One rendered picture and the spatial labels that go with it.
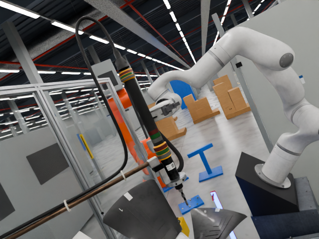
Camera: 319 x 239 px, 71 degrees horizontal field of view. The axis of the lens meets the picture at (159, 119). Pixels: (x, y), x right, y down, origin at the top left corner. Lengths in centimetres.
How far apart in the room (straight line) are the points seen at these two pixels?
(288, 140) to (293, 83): 30
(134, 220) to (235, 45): 71
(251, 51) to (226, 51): 9
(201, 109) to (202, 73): 897
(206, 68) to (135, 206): 57
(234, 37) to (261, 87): 156
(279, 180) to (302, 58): 145
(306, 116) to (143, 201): 80
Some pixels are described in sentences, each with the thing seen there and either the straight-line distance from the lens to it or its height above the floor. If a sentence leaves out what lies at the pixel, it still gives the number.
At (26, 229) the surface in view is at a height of 152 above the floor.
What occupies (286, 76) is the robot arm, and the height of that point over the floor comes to 155.
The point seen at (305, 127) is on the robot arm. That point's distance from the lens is 118.
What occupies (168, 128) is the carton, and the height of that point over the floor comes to 46.
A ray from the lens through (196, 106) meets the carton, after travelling 986.
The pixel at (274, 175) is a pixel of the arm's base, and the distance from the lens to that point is 132.
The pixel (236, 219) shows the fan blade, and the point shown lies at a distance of 97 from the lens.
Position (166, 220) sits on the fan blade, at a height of 132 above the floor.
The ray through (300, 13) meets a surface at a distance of 254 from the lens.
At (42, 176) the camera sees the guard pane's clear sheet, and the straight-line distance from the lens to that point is 128.
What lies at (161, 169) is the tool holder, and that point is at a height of 149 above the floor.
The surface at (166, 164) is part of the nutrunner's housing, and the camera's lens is 68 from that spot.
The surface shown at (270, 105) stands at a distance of 248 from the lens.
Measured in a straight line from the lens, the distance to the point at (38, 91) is 145.
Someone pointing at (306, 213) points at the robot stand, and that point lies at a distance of 133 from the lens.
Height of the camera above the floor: 169
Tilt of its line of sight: 5 degrees down
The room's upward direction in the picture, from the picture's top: 25 degrees counter-clockwise
